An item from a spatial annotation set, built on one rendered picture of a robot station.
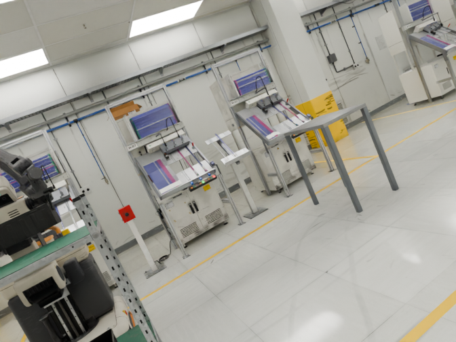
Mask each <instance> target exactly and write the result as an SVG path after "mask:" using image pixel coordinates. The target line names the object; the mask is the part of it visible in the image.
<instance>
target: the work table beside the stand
mask: <svg viewBox="0 0 456 342"><path fill-rule="evenodd" d="M358 110H361V112H362V116H363V118H364V120H365V123H366V126H367V128H368V131H369V133H370V136H371V138H372V140H373V143H374V145H375V148H376V150H377V153H378V155H379V159H380V160H381V163H382V166H383V169H384V170H385V173H386V176H387V179H388V181H389V183H390V186H391V188H392V191H396V190H398V189H399V187H398V184H397V182H396V179H395V177H394V174H393V172H392V169H391V167H390V164H389V162H388V160H387V157H386V154H385V151H384V150H383V147H382V144H381V141H380V139H379V136H378V134H377V131H376V129H375V126H374V124H373V121H372V119H371V116H370V113H369V112H368V109H367V106H366V103H363V104H359V105H356V106H353V107H349V108H346V109H342V110H339V111H335V112H332V113H328V114H325V115H321V116H319V117H317V118H315V119H313V120H311V121H308V122H306V123H304V124H302V125H300V126H298V127H296V128H294V129H292V130H290V131H288V132H286V133H284V136H285V138H286V141H287V143H288V146H289V147H290V150H291V152H292V155H293V157H294V160H295V161H296V163H297V166H298V168H299V171H300V173H301V176H302V177H303V180H304V182H305V185H306V187H307V190H308V191H309V194H310V196H311V199H312V201H313V204H314V205H318V204H319V201H318V199H317V197H316V195H315V193H314V190H313V188H312V185H311V183H310V181H309V179H308V176H307V174H306V171H305V169H304V167H303V164H302V162H301V160H300V157H299V155H298V153H297V150H296V148H295V146H294V143H293V141H292V139H291V137H290V135H293V134H298V133H302V132H307V131H311V130H317V129H320V128H321V131H322V133H323V135H324V138H325V140H326V143H327V145H328V148H329V150H330V153H331V155H332V158H333V159H334V162H335V164H336V167H337V170H338V171H339V174H340V176H341V179H342V181H343V184H344V186H345V187H346V188H347V191H348V193H349V196H350V198H351V200H352V203H353V205H354V208H355V209H356V212H358V213H360V212H362V211H363V209H362V207H361V205H360V202H359V199H358V197H357V195H356V192H355V190H354V187H353V185H352V182H351V180H350V178H349V175H348V173H347V170H346V168H345V165H344V163H343V160H342V159H341V156H340V153H339V151H338V148H337V146H336V144H335V141H334V139H333V136H332V134H331V132H330V129H329V127H328V126H329V125H330V124H333V123H335V122H336V121H339V120H340V119H343V118H344V117H346V116H348V115H350V114H352V113H354V112H356V111H358Z"/></svg>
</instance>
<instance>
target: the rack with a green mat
mask: <svg viewBox="0 0 456 342"><path fill-rule="evenodd" d="M72 201H73V203H74V205H75V207H76V208H77V210H78V212H79V214H80V216H81V218H82V219H83V221H84V223H85V225H84V226H83V227H80V228H78V229H76V230H74V231H72V232H70V233H68V234H66V235H64V236H62V237H60V238H58V239H57V240H54V241H53V242H50V243H49V244H46V245H45V246H42V247H40V248H38V249H36V250H34V251H32V252H30V253H28V254H26V255H24V256H22V257H20V258H18V259H16V260H14V261H12V262H10V263H8V264H6V265H4V266H2V267H0V288H2V287H4V286H6V285H8V284H10V283H12V282H13V281H15V280H17V279H19V278H21V277H23V276H25V275H27V274H29V273H31V272H33V271H34V270H36V269H38V268H40V267H43V266H44V265H47V264H48V263H51V262H52V261H55V260H56V259H58V258H60V257H62V256H64V255H66V254H68V253H70V252H72V251H74V250H76V249H77V248H79V247H81V246H83V245H85V244H87V243H89V242H91V241H93V240H94V242H95V244H96V246H97V248H98V250H99V252H100V253H101V255H102V257H103V259H104V261H105V263H106V264H107V267H108V268H109V271H110V272H111V274H112V276H113V278H114V280H115V282H116V284H117V285H118V287H119V289H120V291H121V293H122V295H123V297H124V299H125V300H126V303H127V304H128V306H129V308H130V310H131V312H132V314H133V316H134V317H135V319H136V321H137V323H138V325H136V326H135V327H133V328H131V329H130V330H128V331H127V332H125V333H124V334H122V335H120V336H119V337H118V338H116V339H117V341H118V342H162V340H161V339H160V337H159V335H158V333H157V331H156V329H155V327H154V325H153V323H152V321H151V319H150V317H149V315H148V314H147V312H146V310H145V308H144V306H143V304H142V302H141V300H140V299H139V297H138V295H137V293H136V291H135V289H134V287H133V285H132V283H131V281H130V279H129V277H128V275H127V273H126V272H125V270H124V268H123V266H122V264H121V262H120V260H119V259H118V257H117V255H116V253H115V251H114V249H113V247H112V245H111V243H110V241H109V239H108V237H107V235H106V233H105V231H104V230H103V228H102V226H101V224H100V222H99V220H98V218H97V217H96V215H95V213H94V211H93V209H92V207H91V205H90V203H89V201H88V199H87V197H86V195H85V194H84V193H83V194H81V195H79V196H78V197H75V198H73V199H72Z"/></svg>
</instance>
